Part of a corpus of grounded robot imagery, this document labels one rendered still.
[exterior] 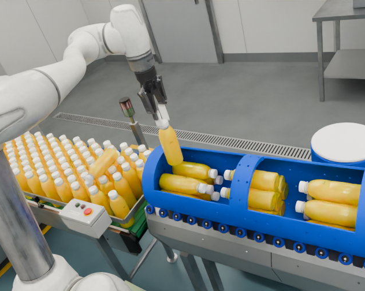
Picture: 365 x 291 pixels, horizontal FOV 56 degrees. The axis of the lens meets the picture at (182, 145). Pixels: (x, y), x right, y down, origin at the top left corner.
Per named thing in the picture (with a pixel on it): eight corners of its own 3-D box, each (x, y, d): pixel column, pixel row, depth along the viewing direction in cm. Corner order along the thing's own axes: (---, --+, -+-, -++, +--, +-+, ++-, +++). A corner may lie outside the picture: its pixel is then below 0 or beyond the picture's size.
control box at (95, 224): (99, 239, 147) (88, 223, 141) (67, 228, 157) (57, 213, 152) (112, 221, 153) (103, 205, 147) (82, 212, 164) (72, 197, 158)
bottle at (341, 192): (363, 212, 108) (302, 201, 118) (366, 196, 113) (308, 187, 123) (364, 196, 104) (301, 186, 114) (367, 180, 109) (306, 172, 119)
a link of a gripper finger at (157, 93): (145, 82, 125) (146, 79, 125) (157, 104, 132) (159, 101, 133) (153, 82, 123) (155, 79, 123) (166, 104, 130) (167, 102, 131)
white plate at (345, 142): (328, 168, 139) (328, 170, 139) (396, 149, 137) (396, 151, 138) (301, 132, 162) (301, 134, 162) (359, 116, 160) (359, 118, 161)
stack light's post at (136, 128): (183, 243, 259) (134, 125, 198) (179, 242, 262) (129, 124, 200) (186, 239, 262) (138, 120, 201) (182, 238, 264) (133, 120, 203)
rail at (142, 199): (127, 223, 157) (125, 219, 155) (125, 223, 157) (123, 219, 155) (170, 167, 182) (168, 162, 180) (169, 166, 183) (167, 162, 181)
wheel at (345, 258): (353, 254, 112) (354, 252, 114) (338, 250, 115) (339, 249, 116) (352, 267, 112) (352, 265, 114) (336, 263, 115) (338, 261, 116)
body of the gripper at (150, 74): (145, 73, 115) (153, 96, 120) (158, 61, 121) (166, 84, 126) (128, 73, 119) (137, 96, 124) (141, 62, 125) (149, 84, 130)
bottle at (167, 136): (164, 160, 147) (152, 125, 136) (179, 153, 148) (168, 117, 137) (171, 168, 141) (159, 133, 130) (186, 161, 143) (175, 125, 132)
